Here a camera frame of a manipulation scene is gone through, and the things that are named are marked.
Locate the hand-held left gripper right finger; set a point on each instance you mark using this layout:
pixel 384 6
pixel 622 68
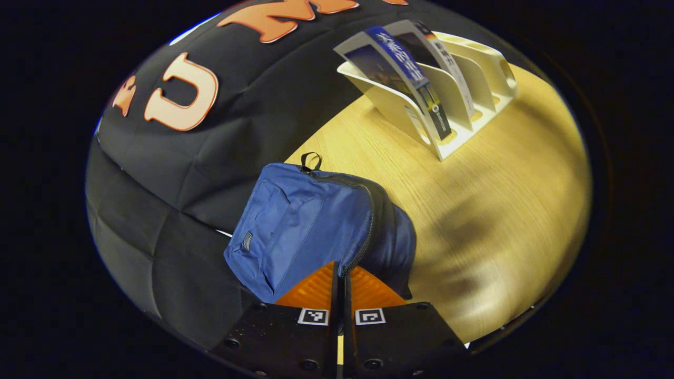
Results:
pixel 348 342

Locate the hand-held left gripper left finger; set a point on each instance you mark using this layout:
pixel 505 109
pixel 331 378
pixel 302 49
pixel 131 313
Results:
pixel 333 342

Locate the blue schoolbag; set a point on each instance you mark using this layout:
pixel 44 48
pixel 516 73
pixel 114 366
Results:
pixel 295 221

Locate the blue cover book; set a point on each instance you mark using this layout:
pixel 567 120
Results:
pixel 368 63

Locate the white spine book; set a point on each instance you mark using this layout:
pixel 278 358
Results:
pixel 447 68

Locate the white bookshelf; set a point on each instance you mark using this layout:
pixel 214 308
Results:
pixel 489 68

